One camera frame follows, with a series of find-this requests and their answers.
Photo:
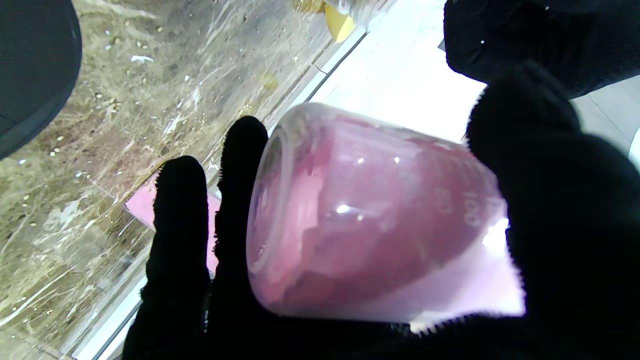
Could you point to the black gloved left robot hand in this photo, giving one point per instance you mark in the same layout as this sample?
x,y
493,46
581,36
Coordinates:
x,y
550,35

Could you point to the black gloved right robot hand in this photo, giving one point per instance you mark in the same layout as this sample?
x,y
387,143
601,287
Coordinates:
x,y
575,225

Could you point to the pink plastic measuring cup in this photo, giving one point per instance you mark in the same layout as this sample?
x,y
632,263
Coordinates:
x,y
375,215

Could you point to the black round jar lid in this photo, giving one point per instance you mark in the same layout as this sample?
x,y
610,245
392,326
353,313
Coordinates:
x,y
35,65

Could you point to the pink container with white lid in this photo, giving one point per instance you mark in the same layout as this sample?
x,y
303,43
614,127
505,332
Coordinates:
x,y
142,200

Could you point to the yellow plastic bowl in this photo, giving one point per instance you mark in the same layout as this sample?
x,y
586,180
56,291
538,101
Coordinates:
x,y
340,25

